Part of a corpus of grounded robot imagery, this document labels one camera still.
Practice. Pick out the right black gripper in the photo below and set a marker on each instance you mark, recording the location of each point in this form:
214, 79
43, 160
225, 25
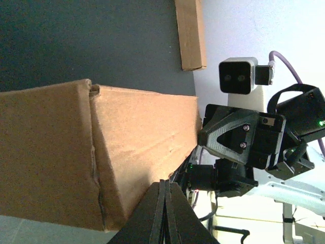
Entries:
244, 136

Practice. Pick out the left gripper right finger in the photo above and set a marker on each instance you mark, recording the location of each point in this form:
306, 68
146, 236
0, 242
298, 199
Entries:
182, 225

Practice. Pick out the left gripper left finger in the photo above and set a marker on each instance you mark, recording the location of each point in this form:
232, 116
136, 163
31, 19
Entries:
146, 224

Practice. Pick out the cardboard box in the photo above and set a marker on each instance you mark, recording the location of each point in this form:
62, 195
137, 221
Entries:
190, 25
83, 155

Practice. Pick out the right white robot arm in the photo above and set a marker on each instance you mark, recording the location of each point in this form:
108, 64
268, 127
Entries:
304, 116

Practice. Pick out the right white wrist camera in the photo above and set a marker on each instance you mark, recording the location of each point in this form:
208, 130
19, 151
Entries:
242, 78

